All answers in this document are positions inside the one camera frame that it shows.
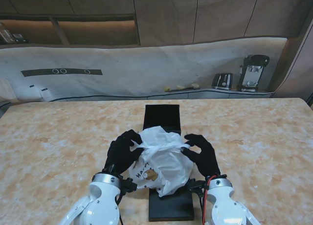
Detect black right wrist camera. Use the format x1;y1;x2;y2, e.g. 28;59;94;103
187;178;206;193

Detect yellow fruit pieces on board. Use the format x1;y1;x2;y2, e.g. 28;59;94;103
163;84;201;92

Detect white printed plastic bag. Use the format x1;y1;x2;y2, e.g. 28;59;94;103
128;126;194;198

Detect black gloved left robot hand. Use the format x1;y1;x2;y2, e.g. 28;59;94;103
104;129;145;176

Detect grey counter ledge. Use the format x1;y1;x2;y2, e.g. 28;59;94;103
0;88;274;106

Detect black toaster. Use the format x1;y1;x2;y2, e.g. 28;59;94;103
211;72;234;90

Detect black open gift box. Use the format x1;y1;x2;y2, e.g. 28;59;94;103
142;104;182;137

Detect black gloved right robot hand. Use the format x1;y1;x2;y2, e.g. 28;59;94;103
180;134;222;179

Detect white protective cloth cover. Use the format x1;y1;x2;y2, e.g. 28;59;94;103
0;36;288;103

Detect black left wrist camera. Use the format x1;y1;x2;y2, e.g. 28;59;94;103
121;178;138;194

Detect dark strip with white rings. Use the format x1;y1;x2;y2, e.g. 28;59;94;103
21;68;103;77

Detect black silver coffee machine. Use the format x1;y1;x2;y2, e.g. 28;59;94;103
236;54;270;93

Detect red black left arm cables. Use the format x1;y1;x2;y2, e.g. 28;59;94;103
116;188;126;225

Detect black device on shelf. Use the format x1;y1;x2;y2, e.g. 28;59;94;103
11;33;28;43

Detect black gift box lid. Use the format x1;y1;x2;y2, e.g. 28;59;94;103
148;183;196;223

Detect wooden wall shelf niche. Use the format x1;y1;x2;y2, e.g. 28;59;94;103
0;13;141;46

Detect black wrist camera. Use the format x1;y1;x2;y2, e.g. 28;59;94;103
187;178;206;193
121;178;138;194

